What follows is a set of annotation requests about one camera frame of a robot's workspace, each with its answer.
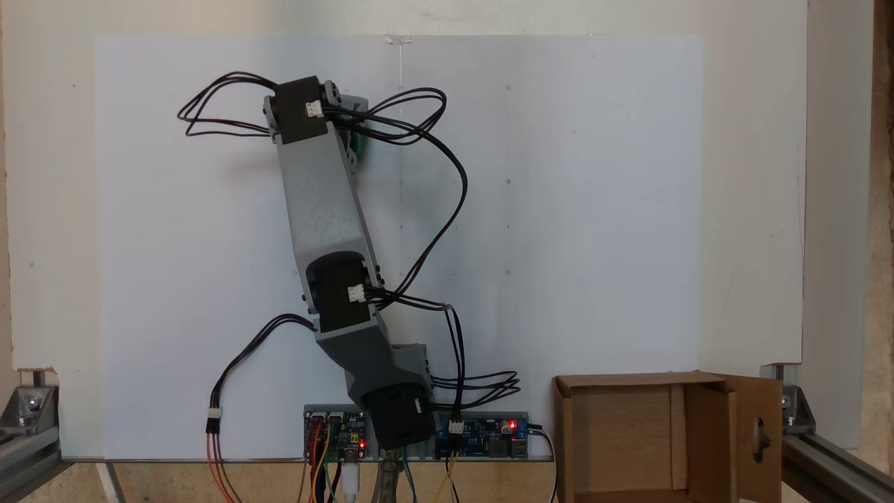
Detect white paper sheet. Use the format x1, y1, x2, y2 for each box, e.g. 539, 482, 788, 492
94, 34, 705, 461

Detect dark circuit board white connectors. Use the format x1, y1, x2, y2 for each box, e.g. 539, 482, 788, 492
304, 405, 369, 462

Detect blue circuit board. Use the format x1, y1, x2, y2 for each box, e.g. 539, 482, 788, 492
434, 412, 530, 460

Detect metal table clamp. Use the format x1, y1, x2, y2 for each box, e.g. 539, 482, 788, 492
372, 447, 414, 503

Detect brown cardboard box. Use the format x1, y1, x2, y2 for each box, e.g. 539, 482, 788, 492
553, 371, 784, 503

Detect black servo cable bundle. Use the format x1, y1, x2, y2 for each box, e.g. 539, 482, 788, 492
363, 285, 522, 431
327, 87, 469, 312
177, 71, 281, 138

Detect black cable with white plug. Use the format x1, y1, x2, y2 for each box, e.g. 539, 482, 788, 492
205, 314, 319, 437

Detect coloured jumper wire bundle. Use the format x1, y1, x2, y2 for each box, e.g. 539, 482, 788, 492
299, 419, 343, 503

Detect white USB cable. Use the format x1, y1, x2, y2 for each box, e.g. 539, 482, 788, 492
340, 447, 362, 503

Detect red orange wire bundle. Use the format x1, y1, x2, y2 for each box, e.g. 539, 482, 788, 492
205, 430, 244, 503

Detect yellow black wire pair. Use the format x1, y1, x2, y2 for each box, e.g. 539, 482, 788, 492
429, 455, 460, 503

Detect thin board power cable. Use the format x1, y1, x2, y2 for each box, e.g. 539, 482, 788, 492
527, 423, 561, 503

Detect metal corner bracket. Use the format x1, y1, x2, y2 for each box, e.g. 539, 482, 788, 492
0, 370, 61, 431
760, 363, 818, 436

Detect aluminium profile post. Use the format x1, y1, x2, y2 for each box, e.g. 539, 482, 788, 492
0, 425, 65, 502
779, 432, 894, 503

